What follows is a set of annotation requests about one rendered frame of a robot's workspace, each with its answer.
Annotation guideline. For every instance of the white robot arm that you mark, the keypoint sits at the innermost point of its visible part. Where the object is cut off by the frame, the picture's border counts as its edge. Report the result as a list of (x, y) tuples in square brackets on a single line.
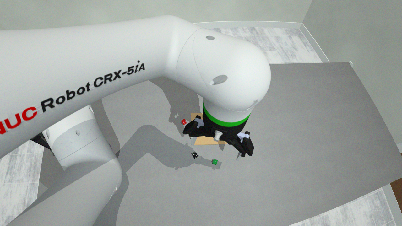
[(50, 77)]

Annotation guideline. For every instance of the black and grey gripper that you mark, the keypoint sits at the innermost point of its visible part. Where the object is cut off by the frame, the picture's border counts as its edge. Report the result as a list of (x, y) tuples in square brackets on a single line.
[(241, 141)]

